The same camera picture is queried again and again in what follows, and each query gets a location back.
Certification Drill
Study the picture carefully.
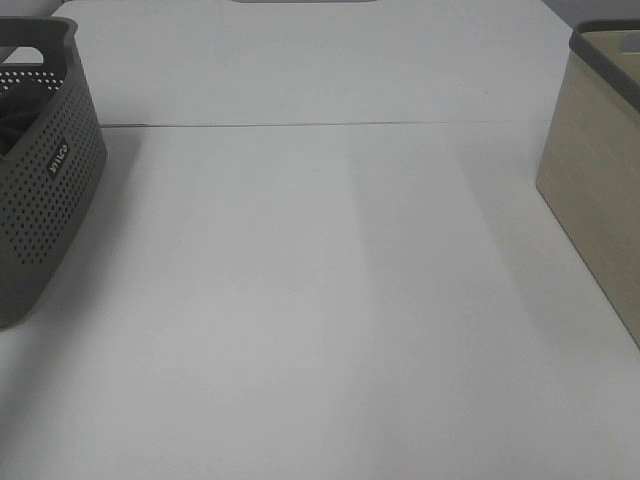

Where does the grey perforated plastic basket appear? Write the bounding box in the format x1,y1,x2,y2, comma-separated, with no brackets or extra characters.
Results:
1,16,107,327

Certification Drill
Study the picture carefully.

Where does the beige storage bin grey rim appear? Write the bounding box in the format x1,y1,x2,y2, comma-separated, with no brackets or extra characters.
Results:
536,18,639,340

